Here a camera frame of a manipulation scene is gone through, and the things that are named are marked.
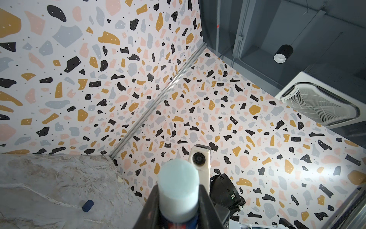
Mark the aluminium corner post right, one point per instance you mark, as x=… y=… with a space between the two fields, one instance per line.
x=155 y=103

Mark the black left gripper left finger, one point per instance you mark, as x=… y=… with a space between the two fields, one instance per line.
x=149 y=217

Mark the blue glue stick cap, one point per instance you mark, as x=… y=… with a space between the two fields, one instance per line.
x=87 y=205

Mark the black ceiling spotlight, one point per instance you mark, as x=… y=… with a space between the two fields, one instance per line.
x=283 y=53

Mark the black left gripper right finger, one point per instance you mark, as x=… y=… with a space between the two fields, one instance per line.
x=211 y=215

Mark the white ceiling air conditioner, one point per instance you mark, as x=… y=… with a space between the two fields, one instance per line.
x=321 y=102

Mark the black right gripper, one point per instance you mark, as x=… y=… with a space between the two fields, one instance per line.
x=223 y=192

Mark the blue white glue stick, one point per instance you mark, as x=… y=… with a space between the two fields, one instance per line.
x=178 y=186

